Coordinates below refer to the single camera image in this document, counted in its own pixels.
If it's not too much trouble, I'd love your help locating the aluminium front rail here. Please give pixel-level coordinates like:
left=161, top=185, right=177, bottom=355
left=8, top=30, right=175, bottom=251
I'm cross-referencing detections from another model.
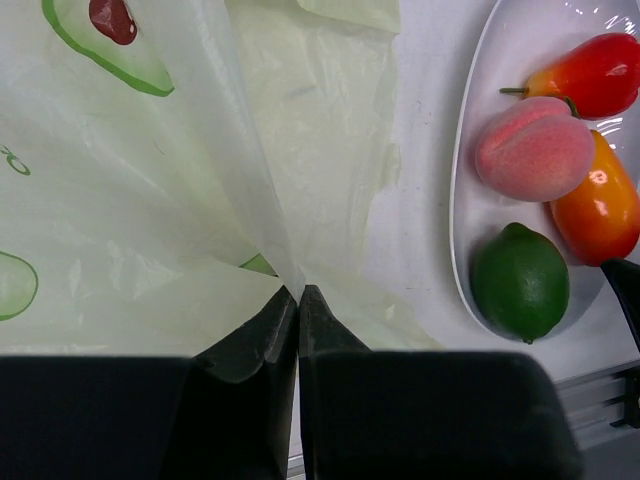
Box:
left=555, top=361, right=639, bottom=451

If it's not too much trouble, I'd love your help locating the pink fake peach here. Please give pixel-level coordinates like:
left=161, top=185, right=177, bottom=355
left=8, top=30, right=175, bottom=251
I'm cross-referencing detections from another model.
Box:
left=474, top=96, right=595, bottom=202

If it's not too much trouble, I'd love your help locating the red yellow fake pear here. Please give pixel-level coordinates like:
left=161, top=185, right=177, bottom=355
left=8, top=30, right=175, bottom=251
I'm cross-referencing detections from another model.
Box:
left=500, top=33, right=639, bottom=120

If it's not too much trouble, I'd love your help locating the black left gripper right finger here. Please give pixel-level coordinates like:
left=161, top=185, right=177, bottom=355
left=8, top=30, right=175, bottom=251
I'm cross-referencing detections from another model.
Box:
left=299, top=286, right=583, bottom=479

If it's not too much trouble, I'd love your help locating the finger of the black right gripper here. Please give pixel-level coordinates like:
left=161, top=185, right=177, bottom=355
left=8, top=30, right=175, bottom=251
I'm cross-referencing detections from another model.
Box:
left=601, top=258, right=640, bottom=349

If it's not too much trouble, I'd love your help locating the green fake lime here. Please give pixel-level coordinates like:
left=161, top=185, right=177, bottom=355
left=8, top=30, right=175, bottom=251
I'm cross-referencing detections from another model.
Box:
left=470, top=222, right=570, bottom=344

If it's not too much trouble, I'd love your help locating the green avocado-print plastic bag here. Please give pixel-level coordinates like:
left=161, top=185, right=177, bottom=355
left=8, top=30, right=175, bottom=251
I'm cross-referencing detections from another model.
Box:
left=1, top=1, right=436, bottom=355

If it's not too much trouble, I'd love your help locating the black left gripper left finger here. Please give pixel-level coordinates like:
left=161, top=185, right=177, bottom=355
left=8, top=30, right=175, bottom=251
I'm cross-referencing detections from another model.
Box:
left=1, top=290, right=296, bottom=479

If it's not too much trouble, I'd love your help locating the white oval plate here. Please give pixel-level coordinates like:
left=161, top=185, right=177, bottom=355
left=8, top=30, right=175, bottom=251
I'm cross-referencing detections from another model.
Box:
left=449, top=1, right=639, bottom=340

